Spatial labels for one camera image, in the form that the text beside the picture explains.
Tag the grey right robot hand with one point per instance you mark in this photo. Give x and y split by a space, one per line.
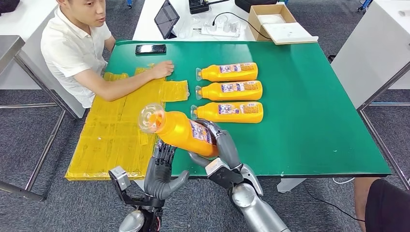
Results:
229 147

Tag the person's hand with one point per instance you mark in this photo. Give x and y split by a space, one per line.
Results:
163 69

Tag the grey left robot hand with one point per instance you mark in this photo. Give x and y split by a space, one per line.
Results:
158 182

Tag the orange detergent bottle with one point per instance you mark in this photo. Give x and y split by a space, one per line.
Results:
230 95
230 76
230 117
179 131

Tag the person's forearm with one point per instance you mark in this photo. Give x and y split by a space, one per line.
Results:
128 85

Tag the white table leg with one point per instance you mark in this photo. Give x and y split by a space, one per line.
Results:
139 184
288 185

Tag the black smartphone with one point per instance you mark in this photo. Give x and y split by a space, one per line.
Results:
150 49

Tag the white table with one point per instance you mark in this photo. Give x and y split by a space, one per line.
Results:
144 25

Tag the black tablet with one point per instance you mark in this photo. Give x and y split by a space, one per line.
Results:
166 19

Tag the white power strip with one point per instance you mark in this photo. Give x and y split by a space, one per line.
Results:
219 32

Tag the yellow taped cardboard sheet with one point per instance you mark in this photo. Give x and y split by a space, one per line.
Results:
105 137

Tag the black electronic device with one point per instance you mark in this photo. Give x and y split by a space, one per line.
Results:
197 6

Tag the green table mat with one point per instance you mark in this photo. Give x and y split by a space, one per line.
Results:
304 112

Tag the person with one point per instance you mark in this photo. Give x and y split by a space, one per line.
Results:
70 48
387 208

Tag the brown cardboard box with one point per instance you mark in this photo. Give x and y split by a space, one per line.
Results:
253 19

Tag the black bag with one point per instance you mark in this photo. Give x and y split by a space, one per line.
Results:
253 4
8 5

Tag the white foam pad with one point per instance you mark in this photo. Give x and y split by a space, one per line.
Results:
271 19

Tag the white foam board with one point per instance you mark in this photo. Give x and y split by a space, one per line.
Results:
288 33

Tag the white desk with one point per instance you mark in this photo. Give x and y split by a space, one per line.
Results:
368 48
19 19

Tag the steel table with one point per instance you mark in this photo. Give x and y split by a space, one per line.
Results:
9 48

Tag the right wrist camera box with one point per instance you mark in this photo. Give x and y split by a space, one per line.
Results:
221 173

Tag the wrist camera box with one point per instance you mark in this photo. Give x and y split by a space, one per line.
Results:
221 173
119 177

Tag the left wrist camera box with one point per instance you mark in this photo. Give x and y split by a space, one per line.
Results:
119 177

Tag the blue metal frame leg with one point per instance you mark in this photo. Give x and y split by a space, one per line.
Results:
364 4
129 3

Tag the steel table frame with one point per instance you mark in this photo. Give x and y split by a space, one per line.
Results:
381 86

